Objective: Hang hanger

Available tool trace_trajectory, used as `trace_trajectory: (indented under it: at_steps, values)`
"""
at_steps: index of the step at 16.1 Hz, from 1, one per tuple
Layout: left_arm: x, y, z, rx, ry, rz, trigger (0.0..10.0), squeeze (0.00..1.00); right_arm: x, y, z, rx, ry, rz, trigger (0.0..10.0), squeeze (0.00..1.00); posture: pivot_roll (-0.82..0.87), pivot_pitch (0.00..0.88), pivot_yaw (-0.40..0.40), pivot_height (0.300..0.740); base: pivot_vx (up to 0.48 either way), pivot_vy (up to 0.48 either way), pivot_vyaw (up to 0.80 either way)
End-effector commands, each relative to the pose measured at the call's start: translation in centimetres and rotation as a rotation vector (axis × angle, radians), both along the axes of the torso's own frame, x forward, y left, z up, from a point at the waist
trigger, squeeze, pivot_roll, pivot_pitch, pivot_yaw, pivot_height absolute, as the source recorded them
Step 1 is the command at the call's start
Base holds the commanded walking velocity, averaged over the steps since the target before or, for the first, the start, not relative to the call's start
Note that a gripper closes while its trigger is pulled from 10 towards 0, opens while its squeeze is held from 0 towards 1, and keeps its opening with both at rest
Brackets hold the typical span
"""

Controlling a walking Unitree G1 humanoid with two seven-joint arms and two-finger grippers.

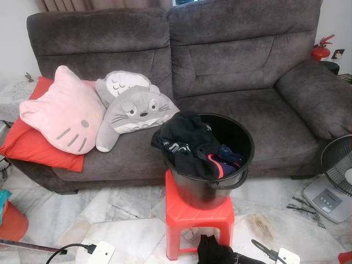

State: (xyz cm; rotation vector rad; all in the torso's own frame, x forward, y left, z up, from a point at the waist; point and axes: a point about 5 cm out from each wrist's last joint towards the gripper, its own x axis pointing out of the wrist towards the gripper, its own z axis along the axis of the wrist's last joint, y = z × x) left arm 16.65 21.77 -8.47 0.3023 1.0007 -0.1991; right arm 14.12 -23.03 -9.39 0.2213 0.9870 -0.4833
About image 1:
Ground black shirt with pale print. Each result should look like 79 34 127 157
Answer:
196 233 251 264

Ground grey standing fan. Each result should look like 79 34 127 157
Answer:
301 134 352 224

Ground red fire extinguisher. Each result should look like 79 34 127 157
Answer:
310 34 336 62

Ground grey fabric sofa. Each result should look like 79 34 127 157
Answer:
9 0 352 195

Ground navy garment with red stripe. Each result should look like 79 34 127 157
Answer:
206 144 246 180

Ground black plastic bucket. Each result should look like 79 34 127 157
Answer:
162 112 256 211

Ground crumpled black garment white print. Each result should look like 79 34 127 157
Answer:
151 111 221 180

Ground red plastic stool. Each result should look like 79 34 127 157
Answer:
164 167 236 261

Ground grey Totoro pillow open eyes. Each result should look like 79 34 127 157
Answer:
95 85 181 153

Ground grey Totoro pillow closed eyes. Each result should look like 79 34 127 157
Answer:
95 70 162 108

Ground brown curtain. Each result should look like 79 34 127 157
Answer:
35 0 174 13

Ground pink cat face pillow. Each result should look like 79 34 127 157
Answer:
19 64 107 155

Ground red cushion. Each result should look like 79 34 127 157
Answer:
0 76 97 173

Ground side table with lace cloth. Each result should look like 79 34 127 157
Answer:
0 76 40 125

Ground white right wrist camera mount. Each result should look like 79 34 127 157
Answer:
274 247 301 264

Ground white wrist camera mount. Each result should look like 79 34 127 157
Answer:
274 247 301 264
86 240 117 264

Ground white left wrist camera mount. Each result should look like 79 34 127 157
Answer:
86 240 117 264

